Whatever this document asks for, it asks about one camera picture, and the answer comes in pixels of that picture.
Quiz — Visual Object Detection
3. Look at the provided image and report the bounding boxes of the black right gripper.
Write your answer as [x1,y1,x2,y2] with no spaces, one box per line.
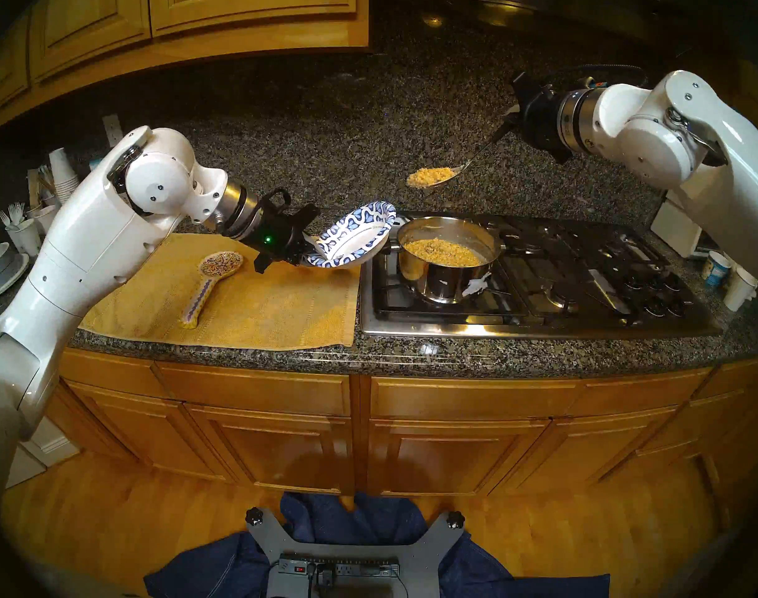
[505,72,571,165]

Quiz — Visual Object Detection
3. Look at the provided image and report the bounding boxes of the yellow terry towel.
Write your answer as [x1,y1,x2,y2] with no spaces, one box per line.
[80,231,362,353]

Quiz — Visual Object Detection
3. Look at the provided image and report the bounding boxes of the stack of white paper cups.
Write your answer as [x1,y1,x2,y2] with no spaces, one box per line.
[47,147,80,202]

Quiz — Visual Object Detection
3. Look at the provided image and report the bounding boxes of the wooden chopsticks bundle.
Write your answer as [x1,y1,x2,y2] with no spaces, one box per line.
[27,166,55,208]

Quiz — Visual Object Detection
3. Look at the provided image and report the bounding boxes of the light wooden wall cabinet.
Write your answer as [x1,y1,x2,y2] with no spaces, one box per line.
[0,0,371,136]

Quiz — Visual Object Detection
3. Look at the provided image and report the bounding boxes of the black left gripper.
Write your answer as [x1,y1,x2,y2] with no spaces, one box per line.
[231,199,330,273]

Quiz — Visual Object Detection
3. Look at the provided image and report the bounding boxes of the black handled steel ladle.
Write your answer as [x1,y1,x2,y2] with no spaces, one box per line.
[407,108,523,189]

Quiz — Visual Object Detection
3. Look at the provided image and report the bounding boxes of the dark wooden wall cabinet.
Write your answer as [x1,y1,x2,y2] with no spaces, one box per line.
[662,55,758,161]

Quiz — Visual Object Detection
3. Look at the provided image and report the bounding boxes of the grey robot base frame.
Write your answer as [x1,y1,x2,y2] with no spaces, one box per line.
[245,508,465,598]

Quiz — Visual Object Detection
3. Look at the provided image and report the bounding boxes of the blue white paper bowl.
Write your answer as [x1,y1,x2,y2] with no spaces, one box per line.
[301,201,397,269]

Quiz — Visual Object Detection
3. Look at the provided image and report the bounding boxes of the colourful ceramic spoon rest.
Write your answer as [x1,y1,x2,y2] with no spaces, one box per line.
[178,250,244,330]

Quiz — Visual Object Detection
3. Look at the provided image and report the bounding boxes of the white toaster oven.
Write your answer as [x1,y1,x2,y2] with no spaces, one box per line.
[650,192,703,259]

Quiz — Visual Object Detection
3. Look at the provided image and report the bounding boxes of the scooped oatmeal portion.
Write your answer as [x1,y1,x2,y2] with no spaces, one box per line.
[408,167,455,188]

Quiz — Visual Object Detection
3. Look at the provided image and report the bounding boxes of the wooden base cabinets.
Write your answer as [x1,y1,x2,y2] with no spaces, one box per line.
[42,348,758,498]

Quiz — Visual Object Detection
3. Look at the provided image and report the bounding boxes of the blue denim cloth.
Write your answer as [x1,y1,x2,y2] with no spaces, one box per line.
[143,492,610,598]

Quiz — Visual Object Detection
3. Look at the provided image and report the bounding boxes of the printed paper cup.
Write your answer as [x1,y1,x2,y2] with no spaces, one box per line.
[702,250,732,288]

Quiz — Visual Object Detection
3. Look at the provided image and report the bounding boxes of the stainless steel saucepan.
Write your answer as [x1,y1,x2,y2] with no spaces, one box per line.
[382,216,503,306]

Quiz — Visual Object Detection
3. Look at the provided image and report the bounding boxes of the black cable with metal plug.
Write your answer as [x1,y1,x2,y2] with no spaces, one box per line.
[544,64,651,93]

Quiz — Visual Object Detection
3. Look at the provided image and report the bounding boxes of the black gas stovetop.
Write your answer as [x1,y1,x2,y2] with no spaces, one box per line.
[359,211,725,341]

